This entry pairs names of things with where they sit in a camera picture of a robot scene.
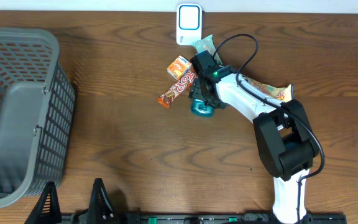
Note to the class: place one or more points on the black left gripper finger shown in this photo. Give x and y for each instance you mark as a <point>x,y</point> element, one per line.
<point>100,209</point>
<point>47,209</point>

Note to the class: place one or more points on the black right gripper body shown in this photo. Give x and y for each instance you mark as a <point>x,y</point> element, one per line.
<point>197,92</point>

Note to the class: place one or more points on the red Top chocolate bar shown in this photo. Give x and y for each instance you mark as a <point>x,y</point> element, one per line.
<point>178,88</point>

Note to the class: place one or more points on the teal mouthwash bottle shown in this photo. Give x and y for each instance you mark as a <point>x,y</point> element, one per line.
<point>199,108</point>

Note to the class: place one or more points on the small orange snack packet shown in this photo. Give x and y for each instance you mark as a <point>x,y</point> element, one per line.
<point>179,67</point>

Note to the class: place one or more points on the light teal snack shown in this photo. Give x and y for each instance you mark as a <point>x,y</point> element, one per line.
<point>208,45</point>

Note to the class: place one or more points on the cream snack bag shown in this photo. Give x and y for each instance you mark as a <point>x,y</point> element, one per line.
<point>283,93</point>

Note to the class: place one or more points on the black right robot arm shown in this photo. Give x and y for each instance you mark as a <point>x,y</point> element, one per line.
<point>285,141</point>

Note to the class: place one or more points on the white barcode scanner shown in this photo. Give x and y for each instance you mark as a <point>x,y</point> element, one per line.
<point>189,23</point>

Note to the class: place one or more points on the grey plastic mesh basket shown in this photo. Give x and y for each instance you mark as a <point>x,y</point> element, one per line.
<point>37,105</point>

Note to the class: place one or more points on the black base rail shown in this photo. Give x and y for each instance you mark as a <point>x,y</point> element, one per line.
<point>254,218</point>

